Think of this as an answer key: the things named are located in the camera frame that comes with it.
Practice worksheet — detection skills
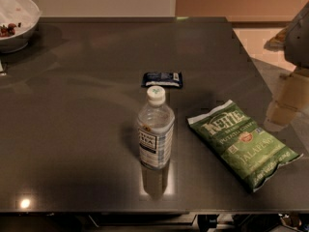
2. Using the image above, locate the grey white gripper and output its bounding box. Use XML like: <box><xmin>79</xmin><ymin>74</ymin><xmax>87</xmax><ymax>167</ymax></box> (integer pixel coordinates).
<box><xmin>264</xmin><ymin>2</ymin><xmax>309</xmax><ymax>131</ymax></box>

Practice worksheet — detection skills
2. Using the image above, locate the clear plastic water bottle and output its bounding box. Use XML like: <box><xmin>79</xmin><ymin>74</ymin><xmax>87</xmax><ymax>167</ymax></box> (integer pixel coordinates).
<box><xmin>137</xmin><ymin>86</ymin><xmax>175</xmax><ymax>169</ymax></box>

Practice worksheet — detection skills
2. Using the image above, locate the green Kettle chips bag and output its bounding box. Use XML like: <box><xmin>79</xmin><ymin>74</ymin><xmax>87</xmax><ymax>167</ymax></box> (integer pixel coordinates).
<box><xmin>187</xmin><ymin>100</ymin><xmax>301</xmax><ymax>192</ymax></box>

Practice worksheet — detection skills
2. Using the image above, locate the dark blue snack packet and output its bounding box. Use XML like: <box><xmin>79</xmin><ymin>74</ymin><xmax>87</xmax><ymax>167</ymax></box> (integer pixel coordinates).
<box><xmin>141</xmin><ymin>72</ymin><xmax>183</xmax><ymax>88</ymax></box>

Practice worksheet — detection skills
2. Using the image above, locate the white bowl with food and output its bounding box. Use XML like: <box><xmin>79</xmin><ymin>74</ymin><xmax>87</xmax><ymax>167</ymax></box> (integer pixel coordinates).
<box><xmin>0</xmin><ymin>0</ymin><xmax>42</xmax><ymax>53</ymax></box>

